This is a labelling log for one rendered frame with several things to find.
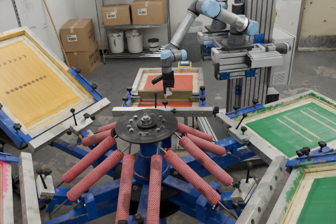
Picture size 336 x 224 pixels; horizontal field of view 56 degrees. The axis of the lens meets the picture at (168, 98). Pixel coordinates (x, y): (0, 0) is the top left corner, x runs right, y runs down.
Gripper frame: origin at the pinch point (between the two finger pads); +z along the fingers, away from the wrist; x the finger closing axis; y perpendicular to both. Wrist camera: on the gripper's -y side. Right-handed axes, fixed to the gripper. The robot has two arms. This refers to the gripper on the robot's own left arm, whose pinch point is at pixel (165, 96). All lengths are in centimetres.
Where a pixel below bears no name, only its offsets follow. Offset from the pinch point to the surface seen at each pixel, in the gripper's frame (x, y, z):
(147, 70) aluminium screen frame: 57, -21, 3
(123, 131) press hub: -90, -10, -29
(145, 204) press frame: -106, 0, -1
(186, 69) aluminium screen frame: 57, 14, 4
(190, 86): 28.9, 18.4, 6.3
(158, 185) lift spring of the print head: -111, 8, -18
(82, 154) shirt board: -59, -47, 9
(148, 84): 32.5, -17.9, 6.1
